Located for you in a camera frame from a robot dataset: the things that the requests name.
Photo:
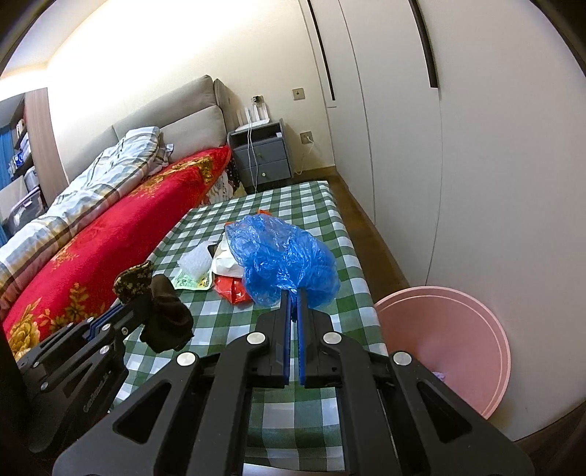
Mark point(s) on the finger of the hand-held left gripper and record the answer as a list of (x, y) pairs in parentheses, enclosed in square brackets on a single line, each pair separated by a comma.
[(103, 320), (119, 327)]

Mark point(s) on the orange plastic bag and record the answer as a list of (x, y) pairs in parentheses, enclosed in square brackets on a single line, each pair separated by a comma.
[(265, 212)]

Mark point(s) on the camouflage patterned cloth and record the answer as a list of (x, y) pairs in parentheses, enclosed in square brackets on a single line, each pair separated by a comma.
[(132, 279)]

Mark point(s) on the green printed packet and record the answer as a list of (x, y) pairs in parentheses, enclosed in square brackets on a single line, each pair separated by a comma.
[(192, 283)]

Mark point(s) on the white router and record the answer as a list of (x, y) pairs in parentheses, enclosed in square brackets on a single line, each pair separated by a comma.
[(256, 120)]

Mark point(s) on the pink plastic basin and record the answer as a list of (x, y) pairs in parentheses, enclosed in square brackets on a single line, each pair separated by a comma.
[(439, 334)]

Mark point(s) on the wall switch plate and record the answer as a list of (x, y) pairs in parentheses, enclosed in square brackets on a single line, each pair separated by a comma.
[(298, 94)]

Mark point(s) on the white plastic bag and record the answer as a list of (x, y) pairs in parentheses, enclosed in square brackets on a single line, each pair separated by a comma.
[(226, 263)]

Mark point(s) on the beige padded headboard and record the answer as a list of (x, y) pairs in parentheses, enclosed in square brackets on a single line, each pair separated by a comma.
[(183, 110)]

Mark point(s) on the clear ridged plastic package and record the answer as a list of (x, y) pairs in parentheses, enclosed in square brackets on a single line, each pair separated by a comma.
[(196, 261)]

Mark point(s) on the grey nightstand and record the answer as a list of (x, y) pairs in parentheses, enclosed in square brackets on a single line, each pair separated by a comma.
[(270, 155)]

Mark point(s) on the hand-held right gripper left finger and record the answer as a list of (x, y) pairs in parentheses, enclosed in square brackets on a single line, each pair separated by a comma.
[(285, 338)]

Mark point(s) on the red snack packet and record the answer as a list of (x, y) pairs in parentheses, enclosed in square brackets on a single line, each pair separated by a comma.
[(233, 288)]

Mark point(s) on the white wardrobe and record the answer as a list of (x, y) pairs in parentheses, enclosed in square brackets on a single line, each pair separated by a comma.
[(480, 137)]

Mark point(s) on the green checked tablecloth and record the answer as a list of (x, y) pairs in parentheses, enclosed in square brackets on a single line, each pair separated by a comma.
[(293, 201)]

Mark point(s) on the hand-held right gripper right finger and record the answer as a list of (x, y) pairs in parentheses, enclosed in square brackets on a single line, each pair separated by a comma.
[(302, 338)]

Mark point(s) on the clear storage box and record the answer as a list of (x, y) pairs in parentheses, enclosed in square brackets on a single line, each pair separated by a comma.
[(25, 201)]

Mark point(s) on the wall socket plate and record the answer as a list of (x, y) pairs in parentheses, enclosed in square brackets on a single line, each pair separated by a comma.
[(306, 137)]

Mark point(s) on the small purple wrapper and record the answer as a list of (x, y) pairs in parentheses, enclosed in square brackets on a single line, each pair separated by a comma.
[(439, 375)]

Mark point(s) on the wooden shelf unit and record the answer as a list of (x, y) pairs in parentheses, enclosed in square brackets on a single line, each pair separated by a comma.
[(41, 132)]

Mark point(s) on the black wall charger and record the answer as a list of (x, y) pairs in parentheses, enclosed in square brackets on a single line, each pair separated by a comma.
[(258, 99)]

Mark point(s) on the dark brown sock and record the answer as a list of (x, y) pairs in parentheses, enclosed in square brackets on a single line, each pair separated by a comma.
[(167, 316)]

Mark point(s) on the plaid quilt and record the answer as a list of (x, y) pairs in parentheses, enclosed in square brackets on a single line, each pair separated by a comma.
[(91, 183)]

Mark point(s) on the floral bed sheet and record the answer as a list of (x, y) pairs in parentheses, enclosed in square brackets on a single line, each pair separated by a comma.
[(226, 183)]

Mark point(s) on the red floral blanket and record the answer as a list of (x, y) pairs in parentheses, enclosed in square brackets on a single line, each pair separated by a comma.
[(114, 229)]

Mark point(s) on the blue plastic bag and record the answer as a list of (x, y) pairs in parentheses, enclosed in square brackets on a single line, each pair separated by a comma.
[(284, 256)]

